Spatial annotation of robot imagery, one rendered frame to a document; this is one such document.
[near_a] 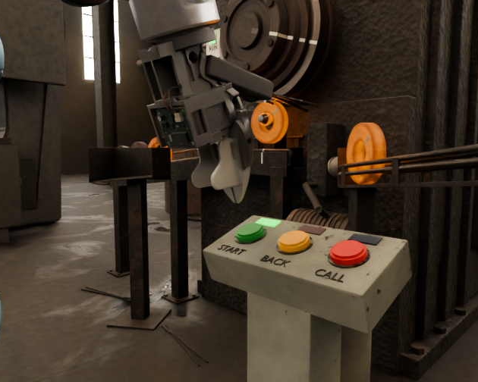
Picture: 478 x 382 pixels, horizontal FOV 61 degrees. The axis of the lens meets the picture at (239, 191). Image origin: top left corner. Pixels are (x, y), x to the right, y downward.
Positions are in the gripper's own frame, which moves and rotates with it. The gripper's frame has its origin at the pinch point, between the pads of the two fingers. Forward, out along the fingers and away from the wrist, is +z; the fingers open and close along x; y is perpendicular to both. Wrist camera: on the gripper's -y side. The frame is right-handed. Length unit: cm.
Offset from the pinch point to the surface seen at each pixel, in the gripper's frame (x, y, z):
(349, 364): 8.4, -4.9, 30.3
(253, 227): 0.5, -0.4, 5.7
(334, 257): 14.4, 1.7, 6.0
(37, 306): -152, 2, 70
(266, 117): -59, -73, 9
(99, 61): -700, -363, -48
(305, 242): 9.3, 0.1, 6.0
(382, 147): -6, -52, 13
